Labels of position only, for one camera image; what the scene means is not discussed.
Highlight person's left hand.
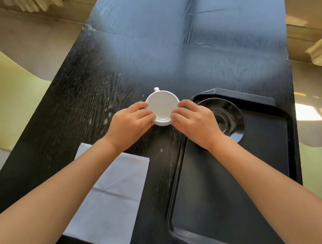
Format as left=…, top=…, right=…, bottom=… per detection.
left=103, top=99, right=158, bottom=154

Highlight person's right hand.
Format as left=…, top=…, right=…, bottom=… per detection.
left=169, top=99, right=228, bottom=153

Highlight white ceramic cup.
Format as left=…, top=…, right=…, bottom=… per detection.
left=144, top=86, right=181, bottom=127

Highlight person's left forearm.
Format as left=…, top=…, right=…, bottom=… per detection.
left=0, top=132, right=123, bottom=244

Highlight person's right forearm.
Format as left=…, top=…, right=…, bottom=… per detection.
left=203, top=133, right=322, bottom=244

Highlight black glossy saucer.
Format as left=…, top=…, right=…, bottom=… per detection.
left=195, top=97, right=247, bottom=144

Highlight white cloth napkin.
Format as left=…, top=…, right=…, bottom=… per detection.
left=63, top=142, right=151, bottom=244

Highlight black plastic tray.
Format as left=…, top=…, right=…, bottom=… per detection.
left=165, top=85, right=308, bottom=244

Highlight pale green chair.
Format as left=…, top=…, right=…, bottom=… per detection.
left=297, top=143, right=322, bottom=202
left=0, top=45, right=54, bottom=154

